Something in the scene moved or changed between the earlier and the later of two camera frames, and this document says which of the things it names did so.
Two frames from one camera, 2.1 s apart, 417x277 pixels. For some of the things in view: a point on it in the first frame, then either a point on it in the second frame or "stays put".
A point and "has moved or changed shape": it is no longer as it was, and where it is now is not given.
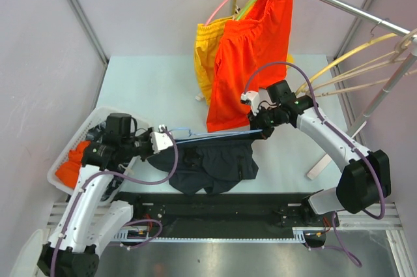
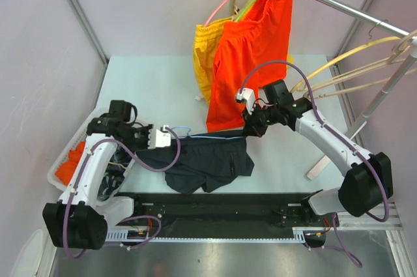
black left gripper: (146, 133) → (145, 144)
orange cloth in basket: (69, 171) stays put
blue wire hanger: (192, 134) has moved or changed shape
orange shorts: (253, 54) stays put
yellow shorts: (207, 40) stays put
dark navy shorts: (211, 165) has moved or changed shape
